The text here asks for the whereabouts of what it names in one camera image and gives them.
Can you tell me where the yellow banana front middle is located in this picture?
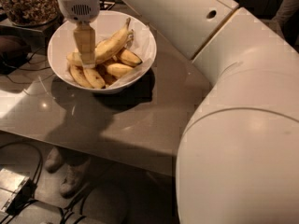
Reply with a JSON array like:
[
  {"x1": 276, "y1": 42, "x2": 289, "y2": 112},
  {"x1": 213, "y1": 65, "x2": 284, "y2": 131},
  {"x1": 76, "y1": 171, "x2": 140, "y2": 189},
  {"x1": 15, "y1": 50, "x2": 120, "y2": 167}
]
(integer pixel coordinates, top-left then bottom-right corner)
[{"x1": 83, "y1": 68, "x2": 106, "y2": 89}]

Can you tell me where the black floor cable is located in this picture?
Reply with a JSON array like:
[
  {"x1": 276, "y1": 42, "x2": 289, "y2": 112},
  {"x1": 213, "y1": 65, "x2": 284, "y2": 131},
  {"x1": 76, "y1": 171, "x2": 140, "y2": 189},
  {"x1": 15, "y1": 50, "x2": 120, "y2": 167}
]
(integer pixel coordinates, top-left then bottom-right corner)
[{"x1": 0, "y1": 140, "x2": 45, "y2": 217}]

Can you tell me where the glass bowl of nuts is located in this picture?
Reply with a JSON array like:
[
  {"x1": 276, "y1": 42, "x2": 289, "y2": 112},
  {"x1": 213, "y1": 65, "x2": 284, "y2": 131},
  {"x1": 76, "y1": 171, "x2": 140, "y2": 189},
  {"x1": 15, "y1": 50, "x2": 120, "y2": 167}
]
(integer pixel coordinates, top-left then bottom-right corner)
[{"x1": 0, "y1": 0, "x2": 59, "y2": 27}]

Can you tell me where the person in grey trousers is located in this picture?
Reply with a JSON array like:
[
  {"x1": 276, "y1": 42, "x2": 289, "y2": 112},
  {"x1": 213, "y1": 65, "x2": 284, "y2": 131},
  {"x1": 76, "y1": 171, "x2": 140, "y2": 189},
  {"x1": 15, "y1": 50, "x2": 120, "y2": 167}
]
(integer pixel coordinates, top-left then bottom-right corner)
[{"x1": 272, "y1": 0, "x2": 299, "y2": 46}]

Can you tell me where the white ceramic bowl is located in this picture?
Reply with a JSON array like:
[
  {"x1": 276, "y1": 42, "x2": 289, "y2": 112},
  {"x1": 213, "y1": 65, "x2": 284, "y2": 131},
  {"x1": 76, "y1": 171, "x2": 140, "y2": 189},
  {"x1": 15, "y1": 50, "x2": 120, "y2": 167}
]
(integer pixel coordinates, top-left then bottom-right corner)
[{"x1": 48, "y1": 11, "x2": 157, "y2": 94}]

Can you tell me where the yellow banana centre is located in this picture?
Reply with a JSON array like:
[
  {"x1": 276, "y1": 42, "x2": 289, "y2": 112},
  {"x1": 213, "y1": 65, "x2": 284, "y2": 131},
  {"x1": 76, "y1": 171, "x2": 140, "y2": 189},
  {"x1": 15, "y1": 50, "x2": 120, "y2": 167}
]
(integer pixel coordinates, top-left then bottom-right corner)
[{"x1": 104, "y1": 63, "x2": 133, "y2": 78}]

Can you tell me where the silver box on floor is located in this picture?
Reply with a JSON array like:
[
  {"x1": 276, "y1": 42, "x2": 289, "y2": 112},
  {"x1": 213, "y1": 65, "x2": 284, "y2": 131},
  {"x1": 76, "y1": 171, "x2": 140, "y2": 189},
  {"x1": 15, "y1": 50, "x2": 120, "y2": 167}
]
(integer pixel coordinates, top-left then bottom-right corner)
[{"x1": 0, "y1": 168, "x2": 29, "y2": 213}]

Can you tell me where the white shoe left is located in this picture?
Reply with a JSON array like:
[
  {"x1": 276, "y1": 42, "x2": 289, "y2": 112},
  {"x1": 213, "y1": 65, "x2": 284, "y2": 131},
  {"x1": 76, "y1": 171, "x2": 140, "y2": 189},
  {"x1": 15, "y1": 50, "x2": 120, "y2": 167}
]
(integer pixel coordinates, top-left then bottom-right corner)
[{"x1": 45, "y1": 147, "x2": 64, "y2": 173}]

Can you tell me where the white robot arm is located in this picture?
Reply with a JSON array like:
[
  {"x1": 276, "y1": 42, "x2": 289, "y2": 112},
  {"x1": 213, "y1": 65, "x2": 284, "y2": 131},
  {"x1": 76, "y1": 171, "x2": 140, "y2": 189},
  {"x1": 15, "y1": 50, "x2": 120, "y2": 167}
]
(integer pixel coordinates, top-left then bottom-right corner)
[{"x1": 122, "y1": 0, "x2": 299, "y2": 224}]

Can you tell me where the yellow banana front left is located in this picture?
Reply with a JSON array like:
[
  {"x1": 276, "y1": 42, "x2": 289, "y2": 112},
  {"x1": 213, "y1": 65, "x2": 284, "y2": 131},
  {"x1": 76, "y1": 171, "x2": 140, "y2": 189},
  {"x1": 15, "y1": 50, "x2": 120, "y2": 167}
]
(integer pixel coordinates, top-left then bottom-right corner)
[{"x1": 69, "y1": 65, "x2": 93, "y2": 88}]

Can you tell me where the yellow banana right side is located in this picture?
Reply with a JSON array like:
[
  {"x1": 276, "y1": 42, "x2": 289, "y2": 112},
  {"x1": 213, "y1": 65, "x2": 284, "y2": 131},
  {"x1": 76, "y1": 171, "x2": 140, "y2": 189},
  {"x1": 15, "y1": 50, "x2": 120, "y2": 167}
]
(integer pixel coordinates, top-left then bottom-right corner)
[{"x1": 116, "y1": 48, "x2": 142, "y2": 67}]

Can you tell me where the white shoe right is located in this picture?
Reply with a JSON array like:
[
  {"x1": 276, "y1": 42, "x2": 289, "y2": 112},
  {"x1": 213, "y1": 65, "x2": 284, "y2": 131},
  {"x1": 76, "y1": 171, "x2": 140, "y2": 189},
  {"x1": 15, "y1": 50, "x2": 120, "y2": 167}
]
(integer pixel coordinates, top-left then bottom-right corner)
[{"x1": 59, "y1": 160, "x2": 91, "y2": 198}]

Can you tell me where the long yellow top banana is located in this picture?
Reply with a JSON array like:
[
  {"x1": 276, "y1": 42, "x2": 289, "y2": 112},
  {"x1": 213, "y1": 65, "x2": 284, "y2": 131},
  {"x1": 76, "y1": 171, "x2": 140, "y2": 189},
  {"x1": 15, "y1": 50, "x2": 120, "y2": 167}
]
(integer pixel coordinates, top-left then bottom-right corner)
[{"x1": 66, "y1": 17, "x2": 132, "y2": 67}]

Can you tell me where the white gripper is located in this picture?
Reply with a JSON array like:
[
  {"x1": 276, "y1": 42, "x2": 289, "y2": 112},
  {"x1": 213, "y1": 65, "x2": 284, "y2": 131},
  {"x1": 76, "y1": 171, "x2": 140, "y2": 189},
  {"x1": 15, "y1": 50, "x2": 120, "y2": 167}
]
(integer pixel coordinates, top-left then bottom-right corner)
[{"x1": 57, "y1": 0, "x2": 100, "y2": 68}]

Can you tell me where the white shoe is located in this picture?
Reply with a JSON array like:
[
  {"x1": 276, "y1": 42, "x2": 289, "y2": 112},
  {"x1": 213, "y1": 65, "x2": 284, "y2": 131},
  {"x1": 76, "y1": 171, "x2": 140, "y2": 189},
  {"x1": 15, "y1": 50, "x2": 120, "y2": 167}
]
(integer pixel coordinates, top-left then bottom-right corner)
[
  {"x1": 45, "y1": 147, "x2": 64, "y2": 173},
  {"x1": 59, "y1": 160, "x2": 91, "y2": 198}
]

